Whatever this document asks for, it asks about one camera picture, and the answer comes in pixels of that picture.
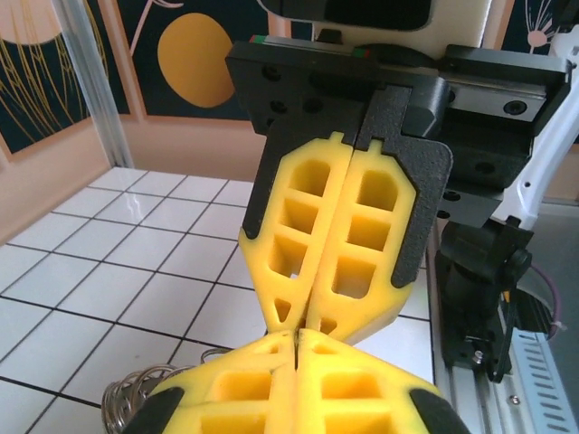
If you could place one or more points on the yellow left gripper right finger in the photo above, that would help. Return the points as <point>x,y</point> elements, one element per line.
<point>362,393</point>

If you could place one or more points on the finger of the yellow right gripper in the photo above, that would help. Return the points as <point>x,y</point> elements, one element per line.
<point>328,199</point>
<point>429,190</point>

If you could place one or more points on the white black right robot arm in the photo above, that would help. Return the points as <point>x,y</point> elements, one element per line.
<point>543,149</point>

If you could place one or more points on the peach circle golden lines panel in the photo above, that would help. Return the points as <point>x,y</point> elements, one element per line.
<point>31,81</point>

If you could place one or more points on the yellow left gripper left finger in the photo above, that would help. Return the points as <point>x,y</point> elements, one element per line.
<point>235,393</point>

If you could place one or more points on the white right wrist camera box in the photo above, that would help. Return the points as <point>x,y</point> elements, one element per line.
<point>375,11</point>

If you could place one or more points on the aluminium mounting rail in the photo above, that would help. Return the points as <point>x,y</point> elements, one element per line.
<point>475,407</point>

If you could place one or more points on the aluminium corner post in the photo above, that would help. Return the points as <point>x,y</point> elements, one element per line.
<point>95,81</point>

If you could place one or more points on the orange oval white feathers panel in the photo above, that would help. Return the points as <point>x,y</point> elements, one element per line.
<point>194,59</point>

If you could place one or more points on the white feathers wall art panel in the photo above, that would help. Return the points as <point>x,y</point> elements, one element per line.
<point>534,22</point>

